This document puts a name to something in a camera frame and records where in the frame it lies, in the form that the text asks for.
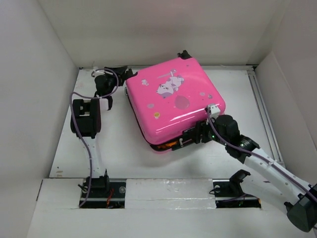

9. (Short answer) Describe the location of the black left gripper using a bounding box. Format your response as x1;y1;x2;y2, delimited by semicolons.
104;66;128;95

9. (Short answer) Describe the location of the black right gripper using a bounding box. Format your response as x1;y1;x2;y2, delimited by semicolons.
187;115;228;146

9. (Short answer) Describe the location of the orange cloth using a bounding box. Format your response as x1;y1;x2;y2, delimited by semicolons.
158;140;178;150

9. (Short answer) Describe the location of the pink suitcase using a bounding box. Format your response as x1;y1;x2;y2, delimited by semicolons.
125;50;226;153

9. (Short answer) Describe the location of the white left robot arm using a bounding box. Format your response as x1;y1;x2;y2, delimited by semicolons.
70;66;133;199

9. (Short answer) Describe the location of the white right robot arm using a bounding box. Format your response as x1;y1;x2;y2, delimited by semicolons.
183;114;317;233

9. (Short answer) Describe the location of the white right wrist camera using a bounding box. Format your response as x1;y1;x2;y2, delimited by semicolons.
206;104;221;119

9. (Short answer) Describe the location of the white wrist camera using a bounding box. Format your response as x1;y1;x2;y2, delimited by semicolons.
206;104;221;119
91;70;105;77

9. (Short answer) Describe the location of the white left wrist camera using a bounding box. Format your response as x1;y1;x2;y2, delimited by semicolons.
91;70;105;77

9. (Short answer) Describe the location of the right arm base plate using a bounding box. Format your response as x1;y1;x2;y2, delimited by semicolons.
209;170;262;208

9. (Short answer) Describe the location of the aluminium rail right edge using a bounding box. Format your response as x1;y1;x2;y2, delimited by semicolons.
247;65;285;167

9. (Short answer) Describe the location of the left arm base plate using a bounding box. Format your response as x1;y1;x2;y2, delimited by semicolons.
79;180;126;209

